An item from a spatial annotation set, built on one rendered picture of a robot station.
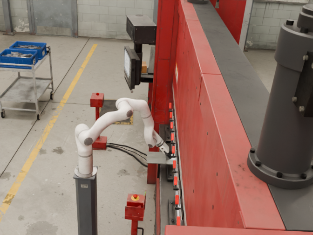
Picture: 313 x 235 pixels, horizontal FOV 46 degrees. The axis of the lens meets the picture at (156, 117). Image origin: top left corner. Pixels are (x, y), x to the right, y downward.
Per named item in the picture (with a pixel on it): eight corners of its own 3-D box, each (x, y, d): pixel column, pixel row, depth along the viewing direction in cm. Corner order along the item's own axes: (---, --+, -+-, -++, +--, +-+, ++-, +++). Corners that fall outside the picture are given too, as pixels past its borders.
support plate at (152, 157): (146, 152, 345) (146, 151, 345) (174, 153, 346) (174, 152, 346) (146, 163, 330) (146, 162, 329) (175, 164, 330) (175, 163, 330)
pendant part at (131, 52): (123, 74, 447) (124, 45, 430) (132, 73, 449) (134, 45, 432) (130, 89, 409) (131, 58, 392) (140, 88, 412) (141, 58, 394)
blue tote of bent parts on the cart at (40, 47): (17, 51, 615) (17, 40, 607) (47, 52, 616) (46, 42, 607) (10, 58, 584) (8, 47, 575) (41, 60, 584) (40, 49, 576)
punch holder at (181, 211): (179, 212, 250) (181, 193, 242) (191, 213, 251) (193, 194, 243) (180, 229, 237) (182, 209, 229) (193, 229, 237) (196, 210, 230)
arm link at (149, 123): (146, 123, 303) (155, 149, 321) (152, 111, 314) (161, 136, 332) (136, 123, 307) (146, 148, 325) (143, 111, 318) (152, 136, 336)
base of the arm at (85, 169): (72, 177, 304) (71, 159, 295) (77, 164, 320) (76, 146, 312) (95, 179, 304) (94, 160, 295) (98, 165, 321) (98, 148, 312)
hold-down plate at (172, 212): (167, 201, 304) (168, 198, 302) (174, 202, 304) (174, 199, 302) (169, 228, 277) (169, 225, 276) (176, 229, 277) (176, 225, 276)
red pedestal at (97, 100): (90, 141, 536) (89, 90, 497) (107, 142, 537) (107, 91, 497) (88, 149, 518) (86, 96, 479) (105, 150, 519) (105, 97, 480)
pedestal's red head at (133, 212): (127, 203, 330) (128, 188, 321) (145, 205, 329) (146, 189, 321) (124, 219, 312) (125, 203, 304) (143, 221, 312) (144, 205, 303)
